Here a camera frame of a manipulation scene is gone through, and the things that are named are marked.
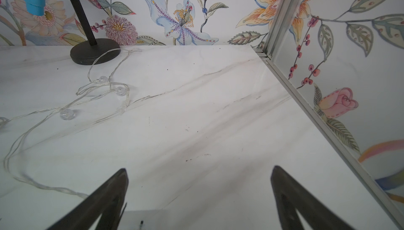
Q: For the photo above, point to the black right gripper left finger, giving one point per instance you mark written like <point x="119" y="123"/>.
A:
<point x="103" y="206"/>

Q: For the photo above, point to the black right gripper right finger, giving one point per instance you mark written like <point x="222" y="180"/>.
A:
<point x="292" y="198"/>

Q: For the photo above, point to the clear string light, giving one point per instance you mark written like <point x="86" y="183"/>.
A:
<point x="94" y="90"/>

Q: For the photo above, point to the black microphone stand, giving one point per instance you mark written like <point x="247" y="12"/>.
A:
<point x="93" y="51"/>

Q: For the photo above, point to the aluminium corner frame post right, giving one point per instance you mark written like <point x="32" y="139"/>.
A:
<point x="342" y="61"/>

